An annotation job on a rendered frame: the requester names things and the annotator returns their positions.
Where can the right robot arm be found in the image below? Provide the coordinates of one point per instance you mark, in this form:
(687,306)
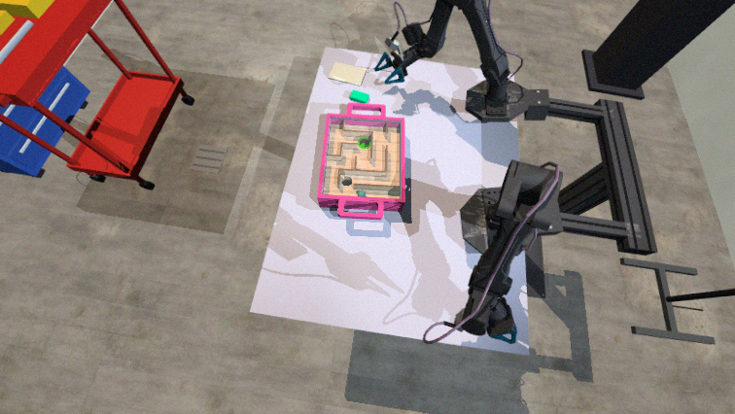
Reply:
(494,60)

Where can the green rectangular block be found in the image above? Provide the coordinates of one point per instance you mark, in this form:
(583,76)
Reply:
(359,96)

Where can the beige flat board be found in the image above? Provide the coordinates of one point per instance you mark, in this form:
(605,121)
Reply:
(347,74)

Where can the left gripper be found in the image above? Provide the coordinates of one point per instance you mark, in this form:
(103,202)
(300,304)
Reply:
(500,322)

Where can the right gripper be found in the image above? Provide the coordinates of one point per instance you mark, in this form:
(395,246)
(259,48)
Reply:
(397,63)

